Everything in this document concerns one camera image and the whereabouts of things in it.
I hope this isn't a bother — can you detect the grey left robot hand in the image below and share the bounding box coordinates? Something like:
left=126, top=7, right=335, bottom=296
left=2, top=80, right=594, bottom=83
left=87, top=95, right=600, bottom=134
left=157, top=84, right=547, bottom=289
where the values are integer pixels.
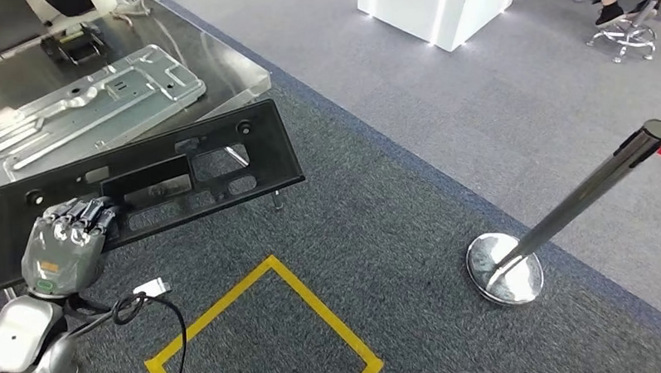
left=18, top=195, right=121, bottom=300

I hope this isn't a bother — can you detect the white lit pedestal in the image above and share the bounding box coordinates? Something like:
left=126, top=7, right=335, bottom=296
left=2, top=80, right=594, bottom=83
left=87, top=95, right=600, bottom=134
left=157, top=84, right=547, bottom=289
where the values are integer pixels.
left=357, top=0, right=525, bottom=56

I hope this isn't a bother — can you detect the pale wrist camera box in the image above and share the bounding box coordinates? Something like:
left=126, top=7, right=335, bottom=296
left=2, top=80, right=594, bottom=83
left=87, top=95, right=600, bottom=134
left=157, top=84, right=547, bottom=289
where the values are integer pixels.
left=133, top=277, right=173, bottom=299

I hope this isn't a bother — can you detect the black plastic panel part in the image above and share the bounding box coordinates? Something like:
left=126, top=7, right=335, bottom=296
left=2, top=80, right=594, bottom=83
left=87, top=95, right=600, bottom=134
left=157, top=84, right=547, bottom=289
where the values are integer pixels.
left=0, top=97, right=309, bottom=290

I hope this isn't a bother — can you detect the silver metal fixture plate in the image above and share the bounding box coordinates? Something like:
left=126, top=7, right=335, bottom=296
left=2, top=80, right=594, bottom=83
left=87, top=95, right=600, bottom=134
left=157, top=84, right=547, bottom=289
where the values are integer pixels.
left=0, top=41, right=211, bottom=206

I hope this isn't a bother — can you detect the chrome barrier stanchion post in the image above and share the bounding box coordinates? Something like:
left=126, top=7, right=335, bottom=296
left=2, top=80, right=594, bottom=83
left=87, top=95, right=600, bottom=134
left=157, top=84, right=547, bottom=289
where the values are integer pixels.
left=461, top=119, right=661, bottom=308

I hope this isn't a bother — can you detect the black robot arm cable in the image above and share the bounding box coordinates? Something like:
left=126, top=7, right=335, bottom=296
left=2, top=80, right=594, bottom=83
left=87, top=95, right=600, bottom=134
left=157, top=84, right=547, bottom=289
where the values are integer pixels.
left=65, top=291, right=189, bottom=373

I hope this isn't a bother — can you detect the chrome stool base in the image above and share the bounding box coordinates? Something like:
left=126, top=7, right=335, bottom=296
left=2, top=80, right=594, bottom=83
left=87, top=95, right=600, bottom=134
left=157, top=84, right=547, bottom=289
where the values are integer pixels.
left=584, top=0, right=661, bottom=65

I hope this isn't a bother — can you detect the black case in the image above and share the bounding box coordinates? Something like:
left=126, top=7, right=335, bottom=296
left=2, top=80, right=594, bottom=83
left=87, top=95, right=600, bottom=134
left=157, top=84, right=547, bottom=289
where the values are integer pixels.
left=41, top=0, right=99, bottom=19

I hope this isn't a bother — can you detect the stainless steel workbench table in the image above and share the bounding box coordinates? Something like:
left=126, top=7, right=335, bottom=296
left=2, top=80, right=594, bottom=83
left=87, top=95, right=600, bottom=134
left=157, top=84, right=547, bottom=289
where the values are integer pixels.
left=0, top=0, right=287, bottom=303

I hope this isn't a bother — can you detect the person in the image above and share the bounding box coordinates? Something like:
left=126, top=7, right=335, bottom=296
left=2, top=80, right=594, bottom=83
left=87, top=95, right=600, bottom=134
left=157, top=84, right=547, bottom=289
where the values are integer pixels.
left=589, top=0, right=661, bottom=29

